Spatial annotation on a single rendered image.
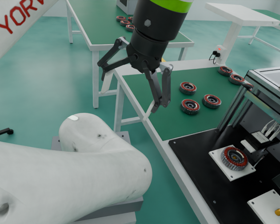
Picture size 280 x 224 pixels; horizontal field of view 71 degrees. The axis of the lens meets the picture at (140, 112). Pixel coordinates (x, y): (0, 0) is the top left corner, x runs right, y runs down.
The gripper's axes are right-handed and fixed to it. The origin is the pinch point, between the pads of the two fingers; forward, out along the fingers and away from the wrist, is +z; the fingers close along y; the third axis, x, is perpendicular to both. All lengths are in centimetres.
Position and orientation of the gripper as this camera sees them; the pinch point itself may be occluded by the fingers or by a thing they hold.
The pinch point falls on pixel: (126, 102)
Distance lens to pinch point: 52.8
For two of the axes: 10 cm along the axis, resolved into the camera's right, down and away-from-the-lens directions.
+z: -3.2, 6.6, 6.8
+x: -4.5, 5.3, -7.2
